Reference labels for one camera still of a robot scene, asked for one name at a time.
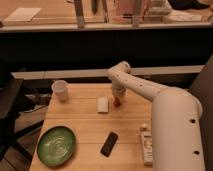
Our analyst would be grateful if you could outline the red pepper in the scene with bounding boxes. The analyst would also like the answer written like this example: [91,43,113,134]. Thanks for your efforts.
[113,98,121,107]

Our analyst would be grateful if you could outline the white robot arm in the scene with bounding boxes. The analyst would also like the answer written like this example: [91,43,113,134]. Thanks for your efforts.
[107,61,206,171]

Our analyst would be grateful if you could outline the green ceramic bowl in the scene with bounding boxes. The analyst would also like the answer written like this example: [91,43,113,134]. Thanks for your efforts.
[37,126,76,167]

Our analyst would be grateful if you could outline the white sponge block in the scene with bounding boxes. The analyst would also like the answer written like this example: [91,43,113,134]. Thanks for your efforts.
[97,97,109,113]

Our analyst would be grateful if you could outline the small white knob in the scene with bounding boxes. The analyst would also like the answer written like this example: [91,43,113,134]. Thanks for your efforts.
[140,123,148,131]

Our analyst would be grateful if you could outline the black rectangular block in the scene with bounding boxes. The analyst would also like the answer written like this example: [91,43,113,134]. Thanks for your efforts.
[100,132,118,157]

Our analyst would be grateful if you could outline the white remote-like box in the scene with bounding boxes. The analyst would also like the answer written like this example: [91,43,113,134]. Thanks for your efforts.
[141,131,153,166]

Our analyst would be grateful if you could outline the white paper cup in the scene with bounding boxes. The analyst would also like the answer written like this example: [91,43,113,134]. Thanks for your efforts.
[51,80,69,102]

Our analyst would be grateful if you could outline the black chair left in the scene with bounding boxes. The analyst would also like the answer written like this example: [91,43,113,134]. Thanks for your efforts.
[0,71,44,161]

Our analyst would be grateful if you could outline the white paper sheet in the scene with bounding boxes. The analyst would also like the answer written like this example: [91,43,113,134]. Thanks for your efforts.
[4,7,41,22]

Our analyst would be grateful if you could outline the grey metal post right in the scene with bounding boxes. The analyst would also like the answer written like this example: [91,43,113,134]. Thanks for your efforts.
[132,0,142,27]

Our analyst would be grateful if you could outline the grey metal post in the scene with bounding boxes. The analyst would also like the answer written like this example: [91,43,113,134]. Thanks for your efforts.
[74,0,85,28]
[132,0,142,27]

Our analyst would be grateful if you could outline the grey metal post left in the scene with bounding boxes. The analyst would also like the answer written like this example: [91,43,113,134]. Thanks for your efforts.
[74,0,85,28]

